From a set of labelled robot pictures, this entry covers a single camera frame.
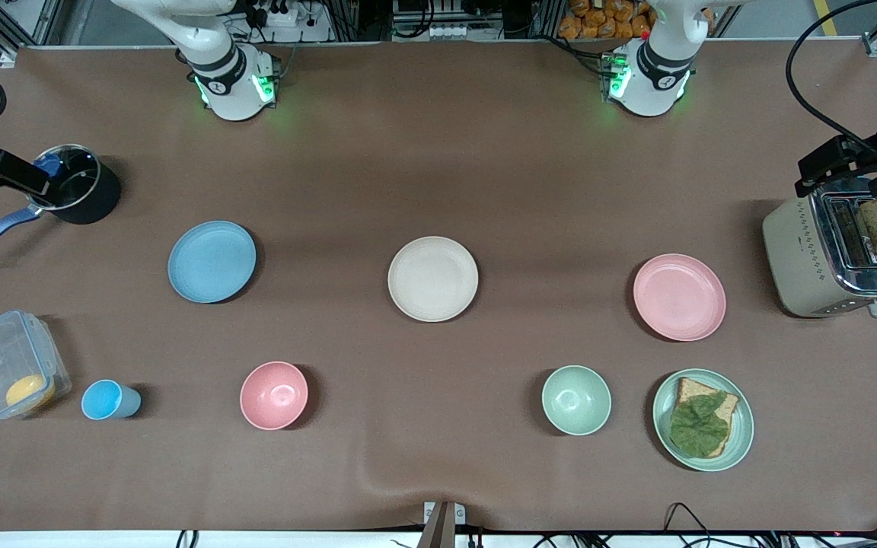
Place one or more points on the white power strip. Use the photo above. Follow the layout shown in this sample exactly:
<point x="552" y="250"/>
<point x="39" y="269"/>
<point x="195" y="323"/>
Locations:
<point x="448" y="31"/>
<point x="280" y="14"/>

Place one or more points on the pink bowl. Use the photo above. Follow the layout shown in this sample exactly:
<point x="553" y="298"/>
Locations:
<point x="274" y="395"/>

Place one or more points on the green bowl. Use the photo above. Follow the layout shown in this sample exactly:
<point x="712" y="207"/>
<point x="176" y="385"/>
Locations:
<point x="576" y="400"/>

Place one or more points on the yellow round food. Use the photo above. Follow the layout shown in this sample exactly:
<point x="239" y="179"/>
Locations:
<point x="30" y="391"/>

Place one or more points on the green plate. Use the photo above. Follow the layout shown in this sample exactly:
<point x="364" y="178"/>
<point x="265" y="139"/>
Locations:
<point x="743" y="426"/>

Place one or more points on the beige chrome toaster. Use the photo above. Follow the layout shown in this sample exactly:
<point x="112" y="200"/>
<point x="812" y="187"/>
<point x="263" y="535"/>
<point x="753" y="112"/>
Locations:
<point x="800" y="259"/>

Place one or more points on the blue cup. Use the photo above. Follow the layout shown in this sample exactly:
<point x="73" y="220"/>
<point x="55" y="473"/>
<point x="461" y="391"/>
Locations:
<point x="103" y="399"/>

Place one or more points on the metal table clamp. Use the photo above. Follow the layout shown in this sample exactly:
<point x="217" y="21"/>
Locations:
<point x="442" y="521"/>

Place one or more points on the blue plate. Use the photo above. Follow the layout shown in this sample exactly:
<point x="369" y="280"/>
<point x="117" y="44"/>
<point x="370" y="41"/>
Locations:
<point x="212" y="262"/>

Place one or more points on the pink plate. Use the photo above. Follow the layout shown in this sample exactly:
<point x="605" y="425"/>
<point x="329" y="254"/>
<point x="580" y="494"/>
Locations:
<point x="679" y="297"/>

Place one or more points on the orange snack bags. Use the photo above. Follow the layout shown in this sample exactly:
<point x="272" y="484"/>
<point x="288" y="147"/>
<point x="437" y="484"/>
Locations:
<point x="606" y="19"/>

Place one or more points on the beige plate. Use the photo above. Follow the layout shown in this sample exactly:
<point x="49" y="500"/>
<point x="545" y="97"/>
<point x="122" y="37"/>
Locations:
<point x="432" y="278"/>

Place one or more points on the bread slice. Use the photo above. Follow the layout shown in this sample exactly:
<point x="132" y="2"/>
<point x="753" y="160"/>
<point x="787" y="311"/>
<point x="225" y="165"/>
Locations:
<point x="688" y="390"/>

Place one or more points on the glass lid blue knob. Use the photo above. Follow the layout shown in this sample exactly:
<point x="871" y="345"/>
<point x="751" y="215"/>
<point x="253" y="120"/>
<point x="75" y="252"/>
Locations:
<point x="73" y="179"/>

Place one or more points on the green lettuce leaf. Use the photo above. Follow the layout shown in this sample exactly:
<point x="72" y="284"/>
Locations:
<point x="699" y="428"/>

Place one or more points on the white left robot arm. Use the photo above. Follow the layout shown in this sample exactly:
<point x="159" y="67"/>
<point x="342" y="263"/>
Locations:
<point x="648" y="76"/>

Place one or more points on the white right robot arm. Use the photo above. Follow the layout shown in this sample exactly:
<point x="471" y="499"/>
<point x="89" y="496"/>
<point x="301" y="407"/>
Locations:
<point x="231" y="80"/>

